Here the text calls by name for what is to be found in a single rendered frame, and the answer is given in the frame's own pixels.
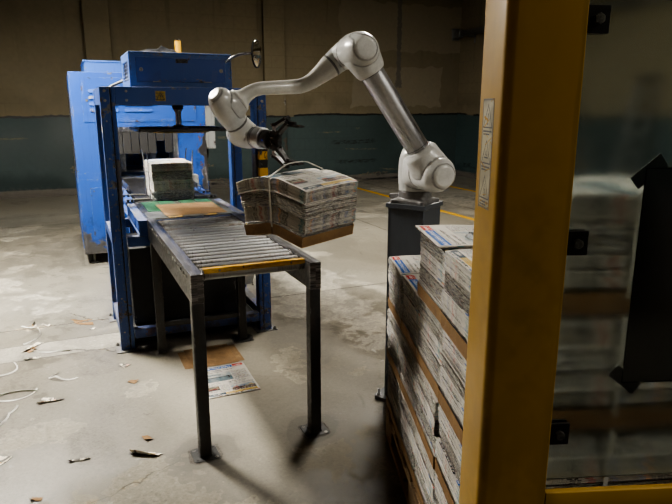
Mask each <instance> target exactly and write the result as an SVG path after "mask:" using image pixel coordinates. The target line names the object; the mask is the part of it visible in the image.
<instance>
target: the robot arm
mask: <svg viewBox="0 0 672 504"><path fill-rule="evenodd" d="M383 66H384V61H383V58H382V55H381V52H380V49H379V45H378V42H377V40H376V39H375V38H374V37H373V36H372V35H371V34H369V33H367V32H364V31H356V32H352V33H349V34H347V35H345V36H344V37H343V38H342V39H340V40H339V41H338V42H337V43H336V44H335V45H334V46H333V47H332V48H331V49H330V50H329V51H328V52H327V53H326V54H325V55H324V56H323V57H322V58H321V60H320V61H319V62H318V63H317V65H316V66H315V67H314V68H313V69H312V70H311V71H310V72H309V73H308V74H307V75H306V76H304V77H302V78H299V79H293V80H277V81H263V82H256V83H252V84H250V85H247V86H245V87H244V88H242V89H240V90H231V91H229V90H228V89H226V88H222V87H218V88H215V89H214V90H212V91H211V93H210V94H209V98H208V103H209V106H210V109H211V111H212V113H213V114H214V116H215V117H216V119H217V120H218V121H219V123H220V124H221V125H222V126H223V127H224V128H225V129H226V130H227V132H226V136H227V139H228V140H229V141H230V142H231V143H232V144H233V145H235V146H238V147H241V148H246V149H252V148H255V149H266V148H267V149H271V150H272V154H271V155H270V157H272V158H274V159H275V160H276V161H277V162H278V163H279V164H280V165H282V166H283V165H285V164H287V163H291V162H296V160H293V159H289V158H288V156H287V155H286V153H285V152H284V150H283V147H282V146H281V145H282V137H281V136H282V135H283V132H284V131H285V130H286V129H287V128H288V127H295V128H304V126H303V125H297V122H293V121H291V120H290V119H291V117H290V116H285V117H283V118H282V119H280V120H278V121H277V122H275V123H271V124H270V125H271V126H272V130H268V129H267V128H263V127H258V126H256V125H255V124H254V123H253V122H252V121H251V120H250V119H249V118H248V117H247V116H246V112H247V111H248V107H249V103H250V102H251V100H252V99H254V98H255V97H257V96H261V95H283V94H301V93H305V92H308V91H311V90H313V89H315V88H317V87H319V86H320V85H322V84H324V83H325V82H327V81H329V80H331V79H332V78H334V77H336V76H338V75H339V74H341V73H342V72H344V71H345V70H348V69H349V70H350V72H351V73H352V74H353V75H354V76H355V77H356V78H357V79H358V80H360V81H363V83H364V84H365V86H366V88H367V89H368V91H369V92H370V94H371V96H372V97H373V99H374V101H375V102H376V104H377V105H378V107H379V109H380V110H381V112H382V114H383V115H384V117H385V118H386V120H387V122H388V123H389V125H390V127H391V128H392V130H393V131H394V133H395V135H396V136H397V138H398V140H399V141H400V143H401V144H402V146H403V150H402V152H401V155H400V158H399V168H398V184H399V192H398V193H390V195H389V197H390V198H391V199H390V203H399V204H409V205H418V206H426V205H428V204H431V203H434V202H439V198H435V197H432V193H431V192H433V193H436V192H441V191H444V190H445V189H447V188H448V187H449V186H450V185H452V183H453V182H454V180H455V176H456V172H455V167H454V165H453V163H452V162H451V161H450V160H449V159H448V158H447V157H446V156H445V154H444V153H443V152H442V151H441V150H440V148H439V147H438V146H437V145H436V143H434V142H430V141H427V140H426V138H425V136H424V135H423V133H422V131H421V130H420V128H419V126H418V125H417V123H416V121H415V120H414V118H413V116H412V115H411V113H410V111H409V110H408V108H407V106H406V105H405V103H404V101H403V100H402V98H401V96H400V95H399V93H398V91H397V90H396V88H395V86H394V85H393V83H392V81H391V79H390V78H389V76H388V74H387V73H386V71H385V69H384V68H383ZM283 123H284V124H283ZM281 124H283V125H282V126H281V127H280V128H279V130H278V131H277V130H276V128H277V127H278V126H280V125H281ZM276 152H278V153H276ZM278 154H279V155H280V156H279V155H278Z"/></svg>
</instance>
